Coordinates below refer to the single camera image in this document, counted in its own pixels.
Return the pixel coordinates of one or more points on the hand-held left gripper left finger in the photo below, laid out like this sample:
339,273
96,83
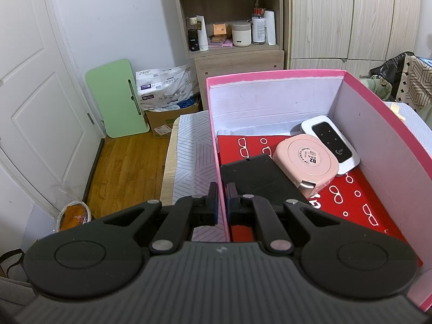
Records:
213,206

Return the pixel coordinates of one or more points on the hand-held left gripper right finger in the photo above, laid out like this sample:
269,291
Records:
231,206

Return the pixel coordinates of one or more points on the black portable hard drive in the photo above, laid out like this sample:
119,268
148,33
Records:
256,175

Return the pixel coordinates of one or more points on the pink round case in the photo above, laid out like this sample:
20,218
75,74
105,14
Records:
303,158

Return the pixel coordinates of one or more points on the white pocket router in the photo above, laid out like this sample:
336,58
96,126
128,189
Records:
337,141

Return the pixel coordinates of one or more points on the pink cardboard box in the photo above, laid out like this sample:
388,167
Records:
388,162

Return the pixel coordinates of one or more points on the red glasses-print case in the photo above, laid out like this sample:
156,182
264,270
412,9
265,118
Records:
357,209

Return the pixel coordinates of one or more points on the toilet paper pack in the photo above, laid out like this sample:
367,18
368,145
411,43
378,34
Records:
162,87

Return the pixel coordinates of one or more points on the wooden bookshelf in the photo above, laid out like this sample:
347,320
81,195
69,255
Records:
236,62

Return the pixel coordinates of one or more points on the green folding table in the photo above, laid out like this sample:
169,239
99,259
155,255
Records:
111,101

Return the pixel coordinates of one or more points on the pink book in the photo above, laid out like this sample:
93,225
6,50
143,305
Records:
219,42

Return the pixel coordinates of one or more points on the black small bottle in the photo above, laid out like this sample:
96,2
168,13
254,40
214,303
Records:
192,42

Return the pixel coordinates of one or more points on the white jar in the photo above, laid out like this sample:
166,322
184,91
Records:
241,35

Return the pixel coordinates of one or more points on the white tube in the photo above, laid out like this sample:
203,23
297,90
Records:
201,33

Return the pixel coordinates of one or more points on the orange small box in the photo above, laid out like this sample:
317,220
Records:
219,30

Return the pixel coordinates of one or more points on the white bottle red cap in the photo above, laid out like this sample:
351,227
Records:
258,28

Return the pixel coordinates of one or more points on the white cylinder bottle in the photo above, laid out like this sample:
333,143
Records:
270,28

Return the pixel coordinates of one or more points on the light green cloth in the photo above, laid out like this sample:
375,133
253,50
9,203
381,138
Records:
374,86

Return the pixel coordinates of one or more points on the light wood wardrobe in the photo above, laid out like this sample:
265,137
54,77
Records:
320,23

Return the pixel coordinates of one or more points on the white door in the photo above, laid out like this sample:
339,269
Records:
40,91

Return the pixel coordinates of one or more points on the grey cloth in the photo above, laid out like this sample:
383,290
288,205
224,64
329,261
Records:
13,303

